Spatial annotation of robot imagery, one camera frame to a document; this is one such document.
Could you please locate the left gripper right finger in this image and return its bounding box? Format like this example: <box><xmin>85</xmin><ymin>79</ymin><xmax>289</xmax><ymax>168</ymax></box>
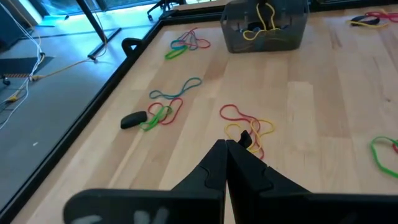
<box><xmin>226</xmin><ymin>139</ymin><xmax>398</xmax><ymax>224</ymax></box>

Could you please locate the green rubber band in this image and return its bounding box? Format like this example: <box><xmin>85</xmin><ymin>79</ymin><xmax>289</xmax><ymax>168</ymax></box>
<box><xmin>139</xmin><ymin>105</ymin><xmax>174</xmax><ymax>132</ymax></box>
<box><xmin>164</xmin><ymin>45</ymin><xmax>189</xmax><ymax>60</ymax></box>
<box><xmin>369</xmin><ymin>136</ymin><xmax>398</xmax><ymax>180</ymax></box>

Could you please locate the black slanted pole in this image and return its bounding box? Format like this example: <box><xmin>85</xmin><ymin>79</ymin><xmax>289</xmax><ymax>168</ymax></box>
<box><xmin>75</xmin><ymin>0</ymin><xmax>109</xmax><ymax>44</ymax></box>

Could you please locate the blue rubber band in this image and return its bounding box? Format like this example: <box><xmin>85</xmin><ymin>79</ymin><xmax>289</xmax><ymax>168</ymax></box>
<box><xmin>170</xmin><ymin>39</ymin><xmax>189</xmax><ymax>51</ymax></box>

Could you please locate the black table clamp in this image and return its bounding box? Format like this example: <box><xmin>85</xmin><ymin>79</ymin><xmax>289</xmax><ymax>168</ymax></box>
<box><xmin>121</xmin><ymin>37</ymin><xmax>144</xmax><ymax>57</ymax></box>

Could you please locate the black office chair base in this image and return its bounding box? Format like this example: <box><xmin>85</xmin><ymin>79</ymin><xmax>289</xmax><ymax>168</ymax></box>
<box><xmin>146</xmin><ymin>0</ymin><xmax>187</xmax><ymax>20</ymax></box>

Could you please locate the black floor mat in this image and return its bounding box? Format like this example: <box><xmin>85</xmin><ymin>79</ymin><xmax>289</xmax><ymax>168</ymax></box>
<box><xmin>0</xmin><ymin>55</ymin><xmax>54</xmax><ymax>76</ymax></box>

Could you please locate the grey translucent plastic bin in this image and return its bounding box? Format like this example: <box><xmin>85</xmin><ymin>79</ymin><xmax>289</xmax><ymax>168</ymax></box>
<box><xmin>220</xmin><ymin>0</ymin><xmax>310</xmax><ymax>54</ymax></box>

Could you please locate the white floor cable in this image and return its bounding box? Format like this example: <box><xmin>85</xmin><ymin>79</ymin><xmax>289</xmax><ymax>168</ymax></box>
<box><xmin>0</xmin><ymin>0</ymin><xmax>44</xmax><ymax>131</ymax></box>

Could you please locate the orange floor cable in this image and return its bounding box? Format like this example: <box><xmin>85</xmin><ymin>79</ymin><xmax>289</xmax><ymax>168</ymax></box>
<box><xmin>29</xmin><ymin>12</ymin><xmax>109</xmax><ymax>82</ymax></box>

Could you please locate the teal rubber band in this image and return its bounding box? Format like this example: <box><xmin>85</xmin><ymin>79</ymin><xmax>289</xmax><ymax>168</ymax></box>
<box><xmin>149</xmin><ymin>77</ymin><xmax>203</xmax><ymax>100</ymax></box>

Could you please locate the yellow rubber band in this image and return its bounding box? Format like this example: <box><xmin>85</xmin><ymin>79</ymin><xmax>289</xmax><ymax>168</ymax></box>
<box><xmin>242</xmin><ymin>2</ymin><xmax>281</xmax><ymax>42</ymax></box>
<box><xmin>346</xmin><ymin>19</ymin><xmax>390</xmax><ymax>29</ymax></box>
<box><xmin>224</xmin><ymin>118</ymin><xmax>275</xmax><ymax>153</ymax></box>

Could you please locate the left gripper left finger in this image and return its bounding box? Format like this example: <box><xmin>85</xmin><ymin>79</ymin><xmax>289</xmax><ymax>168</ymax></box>
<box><xmin>63</xmin><ymin>139</ymin><xmax>227</xmax><ymax>224</ymax></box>

